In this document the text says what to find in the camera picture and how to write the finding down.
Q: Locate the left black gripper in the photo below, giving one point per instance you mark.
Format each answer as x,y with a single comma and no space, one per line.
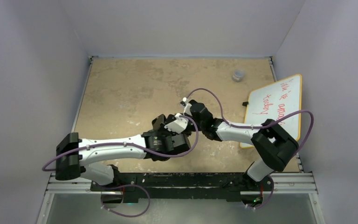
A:
162,129

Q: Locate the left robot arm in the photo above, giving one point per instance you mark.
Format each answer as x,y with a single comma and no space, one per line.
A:
76,157

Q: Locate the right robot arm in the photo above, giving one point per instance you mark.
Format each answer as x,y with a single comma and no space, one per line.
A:
274,145

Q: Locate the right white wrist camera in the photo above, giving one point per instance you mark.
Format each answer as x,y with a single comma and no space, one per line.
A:
185,105

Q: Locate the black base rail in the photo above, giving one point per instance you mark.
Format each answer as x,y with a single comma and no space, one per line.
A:
232,187

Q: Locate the whiteboard with yellow frame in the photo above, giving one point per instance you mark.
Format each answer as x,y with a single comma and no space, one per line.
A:
274,101

